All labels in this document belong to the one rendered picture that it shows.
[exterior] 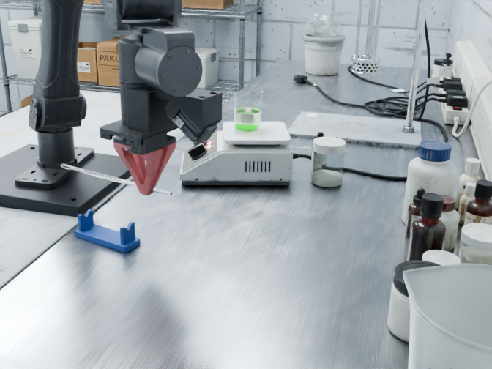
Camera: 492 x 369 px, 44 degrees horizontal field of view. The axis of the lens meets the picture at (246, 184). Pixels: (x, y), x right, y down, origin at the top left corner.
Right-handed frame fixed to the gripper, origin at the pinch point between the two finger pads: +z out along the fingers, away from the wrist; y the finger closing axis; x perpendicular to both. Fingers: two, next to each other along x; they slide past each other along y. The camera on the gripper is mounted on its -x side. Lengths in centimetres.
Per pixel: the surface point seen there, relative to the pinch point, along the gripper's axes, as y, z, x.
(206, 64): 213, 32, 132
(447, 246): 20.0, 7.1, -36.3
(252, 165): 29.4, 5.6, 0.0
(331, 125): 71, 9, 2
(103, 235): -0.6, 9.1, 7.8
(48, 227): -1.5, 10.2, 18.1
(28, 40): 175, 24, 225
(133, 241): 0.3, 9.0, 2.9
